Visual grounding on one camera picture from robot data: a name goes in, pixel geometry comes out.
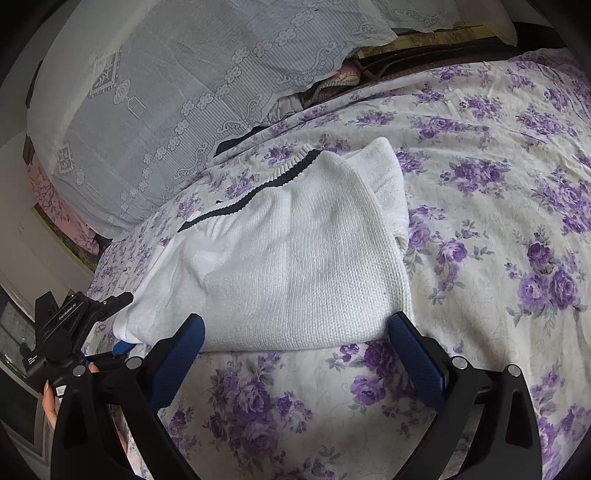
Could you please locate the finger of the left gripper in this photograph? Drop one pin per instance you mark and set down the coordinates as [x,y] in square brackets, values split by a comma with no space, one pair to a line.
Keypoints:
[122,349]

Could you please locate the pink floral cloth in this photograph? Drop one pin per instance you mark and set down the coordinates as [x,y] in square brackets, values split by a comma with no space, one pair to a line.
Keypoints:
[60,214]

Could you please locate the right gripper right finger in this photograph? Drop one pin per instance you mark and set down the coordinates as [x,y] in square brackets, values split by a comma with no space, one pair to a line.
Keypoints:
[506,442]

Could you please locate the folded clothes under cover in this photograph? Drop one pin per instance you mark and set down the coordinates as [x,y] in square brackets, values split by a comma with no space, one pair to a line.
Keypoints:
[415,52]

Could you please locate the left hand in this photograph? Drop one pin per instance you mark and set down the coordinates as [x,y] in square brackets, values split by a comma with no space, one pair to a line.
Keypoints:
[50,404]

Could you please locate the white knit sweater black stripes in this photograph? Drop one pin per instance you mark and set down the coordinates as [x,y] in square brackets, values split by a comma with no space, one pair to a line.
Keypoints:
[310,259]

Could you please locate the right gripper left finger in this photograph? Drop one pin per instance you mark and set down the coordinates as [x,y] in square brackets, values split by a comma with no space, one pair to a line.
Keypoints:
[85,442]

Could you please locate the white lace cover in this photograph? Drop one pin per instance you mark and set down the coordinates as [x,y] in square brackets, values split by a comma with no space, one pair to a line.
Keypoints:
[133,97]

